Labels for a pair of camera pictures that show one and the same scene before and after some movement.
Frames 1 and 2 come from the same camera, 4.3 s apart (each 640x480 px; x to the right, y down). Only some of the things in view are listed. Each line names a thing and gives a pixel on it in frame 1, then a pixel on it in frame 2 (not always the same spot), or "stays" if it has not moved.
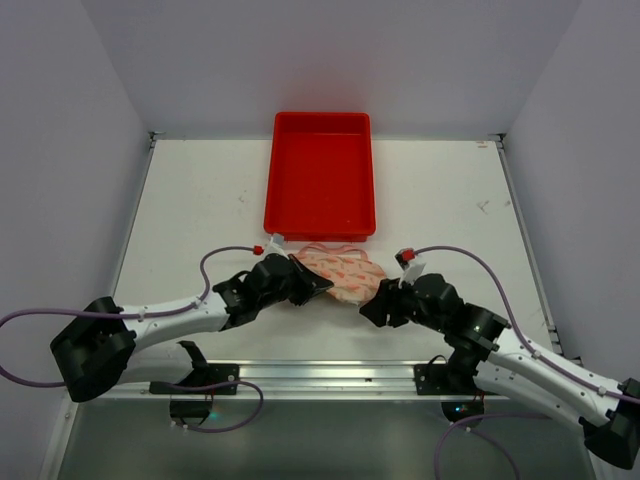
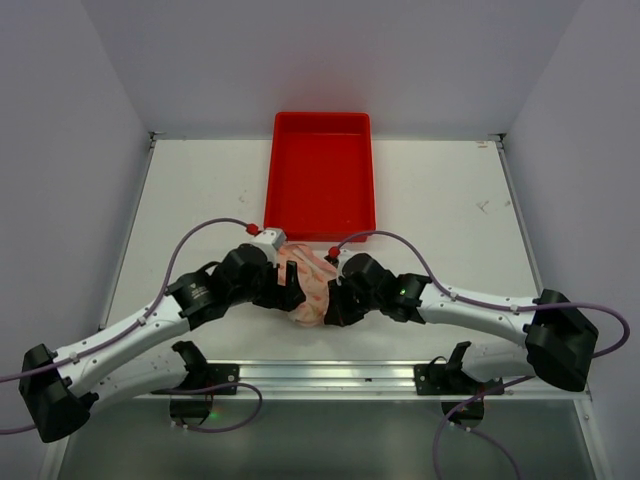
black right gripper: x=391 y=301 -> x=345 y=300
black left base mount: x=195 y=411 stays
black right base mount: x=439 y=377 stays
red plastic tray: x=320 y=177 stays
